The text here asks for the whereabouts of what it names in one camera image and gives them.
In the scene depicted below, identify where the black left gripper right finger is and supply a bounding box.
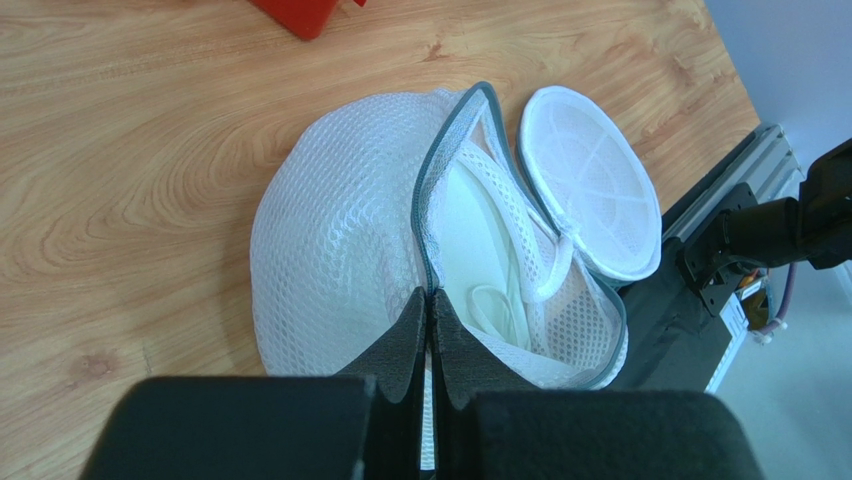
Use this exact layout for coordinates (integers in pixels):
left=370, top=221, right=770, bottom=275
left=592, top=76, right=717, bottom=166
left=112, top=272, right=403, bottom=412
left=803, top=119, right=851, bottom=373
left=433, top=290, right=763, bottom=479

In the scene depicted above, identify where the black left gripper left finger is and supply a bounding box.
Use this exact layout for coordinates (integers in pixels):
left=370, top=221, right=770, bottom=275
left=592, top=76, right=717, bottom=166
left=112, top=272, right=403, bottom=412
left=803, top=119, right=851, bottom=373
left=82, top=288, right=426, bottom=479

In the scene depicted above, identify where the white bra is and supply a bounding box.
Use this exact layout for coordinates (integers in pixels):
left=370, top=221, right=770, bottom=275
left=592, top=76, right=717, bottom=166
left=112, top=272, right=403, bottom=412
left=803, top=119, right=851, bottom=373
left=440, top=164, right=531, bottom=349

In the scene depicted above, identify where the white mesh laundry bag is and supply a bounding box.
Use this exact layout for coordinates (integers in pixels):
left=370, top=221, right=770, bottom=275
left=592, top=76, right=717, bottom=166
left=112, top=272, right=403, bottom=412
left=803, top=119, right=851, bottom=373
left=250, top=82, right=662, bottom=389

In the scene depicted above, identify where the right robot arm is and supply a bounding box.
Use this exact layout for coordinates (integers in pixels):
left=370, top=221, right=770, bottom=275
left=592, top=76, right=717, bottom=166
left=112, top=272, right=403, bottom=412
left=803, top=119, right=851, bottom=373
left=678, top=140, right=851, bottom=316

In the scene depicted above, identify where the red plastic tray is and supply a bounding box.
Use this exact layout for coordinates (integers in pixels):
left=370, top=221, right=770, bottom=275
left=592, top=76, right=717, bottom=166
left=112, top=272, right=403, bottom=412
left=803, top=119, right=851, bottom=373
left=250, top=0, right=346, bottom=41

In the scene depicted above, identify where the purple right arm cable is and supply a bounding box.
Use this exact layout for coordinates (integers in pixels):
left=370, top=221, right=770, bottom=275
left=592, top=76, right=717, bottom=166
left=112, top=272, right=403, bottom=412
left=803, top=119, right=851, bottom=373
left=752, top=262, right=799, bottom=345

